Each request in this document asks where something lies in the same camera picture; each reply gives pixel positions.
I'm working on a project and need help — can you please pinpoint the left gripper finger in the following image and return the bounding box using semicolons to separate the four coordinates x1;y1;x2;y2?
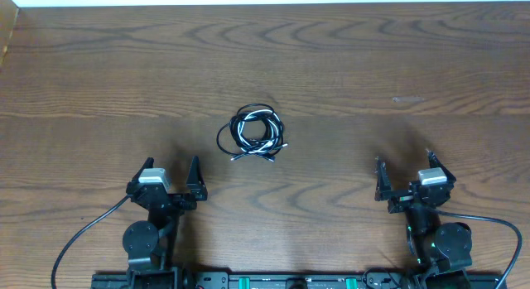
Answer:
185;156;208;201
131;157;154;183

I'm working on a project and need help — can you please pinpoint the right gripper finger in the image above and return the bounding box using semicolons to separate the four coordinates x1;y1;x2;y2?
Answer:
374;158;393;201
427;151;456;184

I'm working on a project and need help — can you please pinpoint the black USB cable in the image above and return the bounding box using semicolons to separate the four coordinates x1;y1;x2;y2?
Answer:
216;103;286;163

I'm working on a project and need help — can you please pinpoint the white USB cable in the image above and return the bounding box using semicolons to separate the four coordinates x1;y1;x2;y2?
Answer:
230;109;289;161

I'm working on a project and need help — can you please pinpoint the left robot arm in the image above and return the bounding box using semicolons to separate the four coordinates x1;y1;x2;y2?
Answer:
123;156;208;289

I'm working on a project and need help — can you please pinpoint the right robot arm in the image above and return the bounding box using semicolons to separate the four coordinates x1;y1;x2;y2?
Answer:
374;151;472;288

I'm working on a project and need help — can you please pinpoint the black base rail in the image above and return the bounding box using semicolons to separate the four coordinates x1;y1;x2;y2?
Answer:
90;271;508;289

